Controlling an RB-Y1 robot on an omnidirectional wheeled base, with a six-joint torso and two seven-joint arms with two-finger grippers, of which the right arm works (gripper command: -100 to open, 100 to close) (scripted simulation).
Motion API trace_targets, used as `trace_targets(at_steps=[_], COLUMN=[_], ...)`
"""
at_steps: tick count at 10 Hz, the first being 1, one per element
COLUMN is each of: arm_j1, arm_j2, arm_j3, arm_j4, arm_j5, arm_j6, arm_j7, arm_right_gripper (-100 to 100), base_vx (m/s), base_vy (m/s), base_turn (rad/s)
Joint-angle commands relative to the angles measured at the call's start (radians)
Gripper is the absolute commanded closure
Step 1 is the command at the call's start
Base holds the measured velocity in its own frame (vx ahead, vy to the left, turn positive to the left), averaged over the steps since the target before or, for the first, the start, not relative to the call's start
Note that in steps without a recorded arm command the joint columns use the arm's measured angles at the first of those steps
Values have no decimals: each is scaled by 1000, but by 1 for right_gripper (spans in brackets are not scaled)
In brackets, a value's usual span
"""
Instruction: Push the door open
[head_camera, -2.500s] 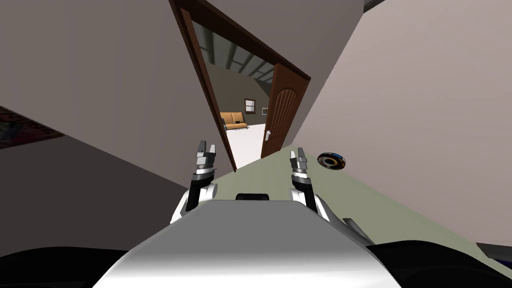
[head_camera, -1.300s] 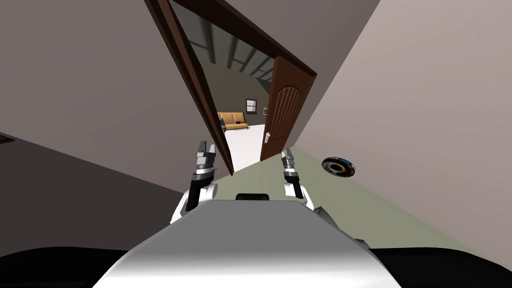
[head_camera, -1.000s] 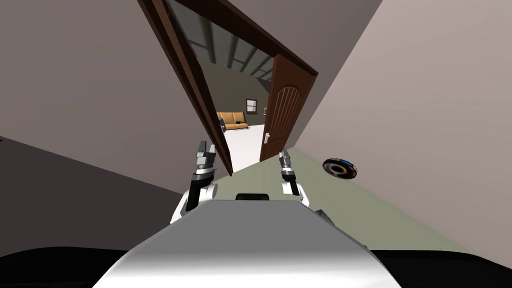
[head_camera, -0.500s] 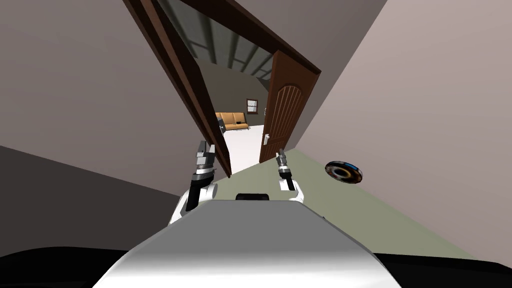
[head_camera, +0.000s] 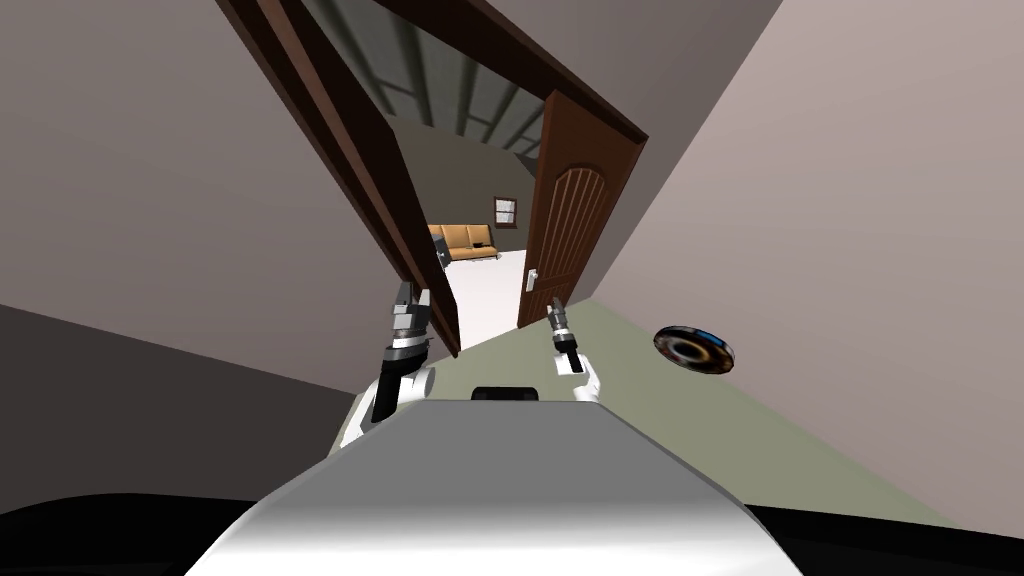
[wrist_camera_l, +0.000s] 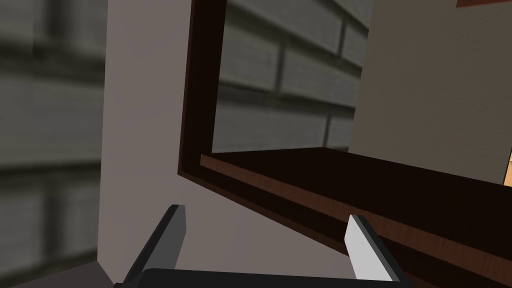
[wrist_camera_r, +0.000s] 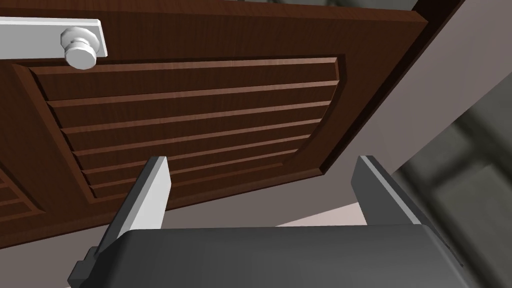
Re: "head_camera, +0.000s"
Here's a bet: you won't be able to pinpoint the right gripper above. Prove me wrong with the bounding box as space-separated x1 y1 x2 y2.
546 296 575 344

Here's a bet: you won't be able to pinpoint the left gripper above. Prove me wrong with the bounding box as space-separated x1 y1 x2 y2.
389 280 433 345

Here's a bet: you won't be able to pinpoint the orange sofa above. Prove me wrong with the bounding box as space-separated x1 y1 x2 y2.
427 223 502 264

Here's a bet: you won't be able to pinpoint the brown wooden door leaf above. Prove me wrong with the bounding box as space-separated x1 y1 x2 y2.
516 89 649 330

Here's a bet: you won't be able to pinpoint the round black robot vacuum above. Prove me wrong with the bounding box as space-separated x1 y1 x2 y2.
651 324 737 377

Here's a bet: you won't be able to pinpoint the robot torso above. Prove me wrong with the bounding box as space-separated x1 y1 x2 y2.
185 386 806 576

